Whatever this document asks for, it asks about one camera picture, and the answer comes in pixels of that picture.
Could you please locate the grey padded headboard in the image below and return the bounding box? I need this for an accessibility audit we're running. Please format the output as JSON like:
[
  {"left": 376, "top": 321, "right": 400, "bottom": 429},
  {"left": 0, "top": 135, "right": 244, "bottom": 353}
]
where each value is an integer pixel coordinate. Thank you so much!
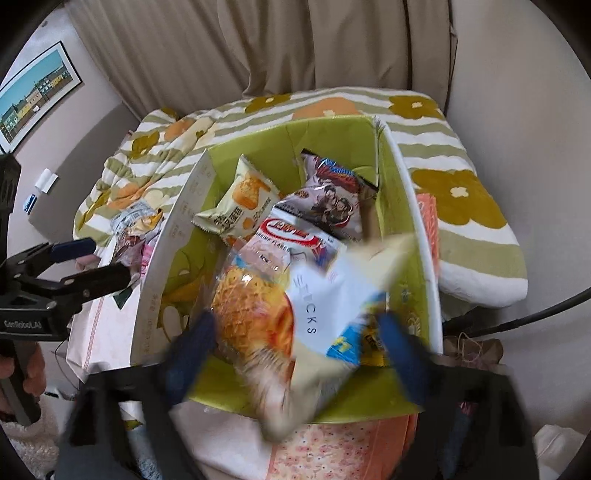
[{"left": 27, "top": 102, "right": 145, "bottom": 243}]

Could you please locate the orange floral cloth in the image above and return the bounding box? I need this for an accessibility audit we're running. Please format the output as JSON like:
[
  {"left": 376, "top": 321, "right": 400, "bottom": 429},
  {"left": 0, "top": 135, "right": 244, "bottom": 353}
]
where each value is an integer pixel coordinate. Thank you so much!
[{"left": 268, "top": 192, "right": 440, "bottom": 480}]

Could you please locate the light blue clear snack packet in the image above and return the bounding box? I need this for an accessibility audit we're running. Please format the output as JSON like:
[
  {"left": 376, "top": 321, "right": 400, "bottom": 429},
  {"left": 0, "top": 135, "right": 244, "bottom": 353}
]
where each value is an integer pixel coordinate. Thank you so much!
[{"left": 109, "top": 204, "right": 164, "bottom": 237}]

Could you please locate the red white shrimp flake packet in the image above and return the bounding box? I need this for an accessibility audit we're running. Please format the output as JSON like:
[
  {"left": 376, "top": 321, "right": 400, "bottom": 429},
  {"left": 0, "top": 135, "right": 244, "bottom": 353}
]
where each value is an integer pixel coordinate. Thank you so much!
[{"left": 252, "top": 208, "right": 348, "bottom": 274}]

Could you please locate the person's left hand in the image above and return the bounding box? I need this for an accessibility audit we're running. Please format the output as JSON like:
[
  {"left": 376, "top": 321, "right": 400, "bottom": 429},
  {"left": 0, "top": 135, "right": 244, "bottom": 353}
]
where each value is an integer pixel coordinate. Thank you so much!
[{"left": 0, "top": 348, "right": 48, "bottom": 418}]

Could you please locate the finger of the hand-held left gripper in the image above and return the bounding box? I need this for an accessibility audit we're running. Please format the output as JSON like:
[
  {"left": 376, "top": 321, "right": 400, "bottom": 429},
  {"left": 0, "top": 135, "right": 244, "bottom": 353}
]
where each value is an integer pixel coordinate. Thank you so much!
[
  {"left": 0, "top": 239, "right": 96, "bottom": 278},
  {"left": 25, "top": 263, "right": 133, "bottom": 303}
]

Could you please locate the orange noodle snack packet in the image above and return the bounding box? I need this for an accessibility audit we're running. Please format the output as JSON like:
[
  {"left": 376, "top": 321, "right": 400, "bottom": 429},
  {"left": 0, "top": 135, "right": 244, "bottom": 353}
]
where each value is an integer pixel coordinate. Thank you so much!
[{"left": 210, "top": 232, "right": 417, "bottom": 440}]

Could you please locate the brown black snack packet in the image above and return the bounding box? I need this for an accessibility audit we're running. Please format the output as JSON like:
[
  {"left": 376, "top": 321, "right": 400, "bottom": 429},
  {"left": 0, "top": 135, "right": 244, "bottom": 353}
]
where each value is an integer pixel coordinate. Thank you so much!
[{"left": 115, "top": 232, "right": 147, "bottom": 265}]

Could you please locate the purple chip bag with figures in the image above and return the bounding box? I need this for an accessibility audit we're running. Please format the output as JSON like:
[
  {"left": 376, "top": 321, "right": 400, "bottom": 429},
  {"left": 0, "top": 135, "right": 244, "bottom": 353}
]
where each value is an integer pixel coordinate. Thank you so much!
[{"left": 279, "top": 148, "right": 380, "bottom": 241}]

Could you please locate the framed picture of houses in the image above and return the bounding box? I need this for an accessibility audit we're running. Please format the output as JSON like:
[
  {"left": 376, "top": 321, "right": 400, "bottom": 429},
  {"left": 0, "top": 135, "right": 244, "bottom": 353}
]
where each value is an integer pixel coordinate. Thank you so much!
[{"left": 0, "top": 41, "right": 83, "bottom": 156}]

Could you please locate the yellow snack packet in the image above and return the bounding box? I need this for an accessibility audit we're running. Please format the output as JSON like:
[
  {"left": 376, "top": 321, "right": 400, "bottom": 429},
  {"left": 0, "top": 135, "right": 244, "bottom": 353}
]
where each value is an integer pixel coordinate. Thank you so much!
[{"left": 362, "top": 323, "right": 394, "bottom": 366}]

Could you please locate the orange white biscuit packet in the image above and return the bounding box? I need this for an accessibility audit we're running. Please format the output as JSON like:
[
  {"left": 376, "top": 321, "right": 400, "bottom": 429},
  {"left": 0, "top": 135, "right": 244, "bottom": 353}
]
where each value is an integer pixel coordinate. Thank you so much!
[{"left": 192, "top": 156, "right": 281, "bottom": 246}]

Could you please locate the black cable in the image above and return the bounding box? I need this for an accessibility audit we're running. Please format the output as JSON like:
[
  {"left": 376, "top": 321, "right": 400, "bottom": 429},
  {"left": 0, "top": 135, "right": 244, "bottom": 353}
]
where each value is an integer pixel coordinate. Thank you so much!
[{"left": 442, "top": 281, "right": 591, "bottom": 339}]

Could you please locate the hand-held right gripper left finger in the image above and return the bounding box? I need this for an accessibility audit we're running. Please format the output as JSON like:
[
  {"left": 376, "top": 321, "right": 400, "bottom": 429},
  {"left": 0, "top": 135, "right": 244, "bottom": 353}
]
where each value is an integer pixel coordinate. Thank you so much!
[{"left": 59, "top": 310, "right": 219, "bottom": 480}]

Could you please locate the pink snack packet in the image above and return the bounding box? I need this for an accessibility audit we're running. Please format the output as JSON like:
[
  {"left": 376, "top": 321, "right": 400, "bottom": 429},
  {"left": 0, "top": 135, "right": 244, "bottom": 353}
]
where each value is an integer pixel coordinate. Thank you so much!
[{"left": 139, "top": 242, "right": 161, "bottom": 278}]

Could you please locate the person's left forearm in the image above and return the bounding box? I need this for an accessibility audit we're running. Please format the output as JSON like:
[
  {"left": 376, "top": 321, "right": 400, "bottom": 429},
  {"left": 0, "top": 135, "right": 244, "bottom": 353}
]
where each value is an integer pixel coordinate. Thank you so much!
[{"left": 0, "top": 406, "right": 58, "bottom": 480}]

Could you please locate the beige curtain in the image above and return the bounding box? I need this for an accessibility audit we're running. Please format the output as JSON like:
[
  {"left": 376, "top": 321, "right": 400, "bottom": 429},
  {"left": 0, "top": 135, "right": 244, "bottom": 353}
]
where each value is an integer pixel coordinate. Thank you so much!
[{"left": 68, "top": 0, "right": 459, "bottom": 121}]

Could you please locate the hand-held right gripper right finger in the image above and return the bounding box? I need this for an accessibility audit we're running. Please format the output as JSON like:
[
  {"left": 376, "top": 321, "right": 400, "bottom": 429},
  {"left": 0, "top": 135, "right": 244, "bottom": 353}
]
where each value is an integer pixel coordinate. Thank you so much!
[{"left": 370, "top": 310, "right": 542, "bottom": 480}]

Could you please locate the green cardboard box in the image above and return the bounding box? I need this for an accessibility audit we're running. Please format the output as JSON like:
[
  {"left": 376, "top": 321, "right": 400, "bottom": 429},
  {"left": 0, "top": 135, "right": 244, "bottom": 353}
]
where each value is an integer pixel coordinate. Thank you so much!
[{"left": 130, "top": 115, "right": 445, "bottom": 426}]

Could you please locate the green striped floral blanket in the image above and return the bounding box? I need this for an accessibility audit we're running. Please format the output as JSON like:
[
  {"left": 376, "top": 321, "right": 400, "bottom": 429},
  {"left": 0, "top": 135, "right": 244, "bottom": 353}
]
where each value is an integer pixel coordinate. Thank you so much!
[{"left": 75, "top": 88, "right": 530, "bottom": 308}]

